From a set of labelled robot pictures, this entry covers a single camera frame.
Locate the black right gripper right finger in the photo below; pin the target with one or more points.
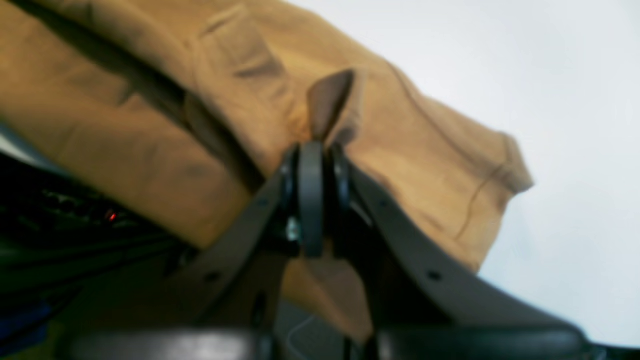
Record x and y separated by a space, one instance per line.
423 304

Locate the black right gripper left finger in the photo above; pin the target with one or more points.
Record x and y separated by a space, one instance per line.
222 306

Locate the black power strip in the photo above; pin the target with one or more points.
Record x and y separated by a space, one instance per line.
68 211

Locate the brown T-shirt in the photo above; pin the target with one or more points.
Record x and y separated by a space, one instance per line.
179 109

